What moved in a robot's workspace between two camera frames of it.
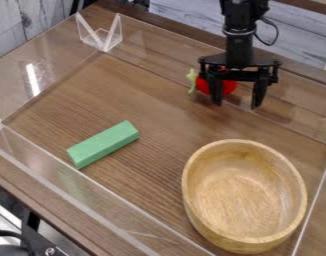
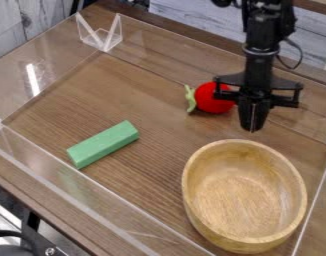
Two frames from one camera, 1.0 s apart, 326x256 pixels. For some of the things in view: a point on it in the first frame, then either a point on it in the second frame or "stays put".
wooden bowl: x=244 y=195 stays put
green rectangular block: x=106 y=142 stays put
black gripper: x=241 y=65 → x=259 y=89
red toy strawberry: x=201 y=83 → x=203 y=99
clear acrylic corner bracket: x=104 y=39 stays put
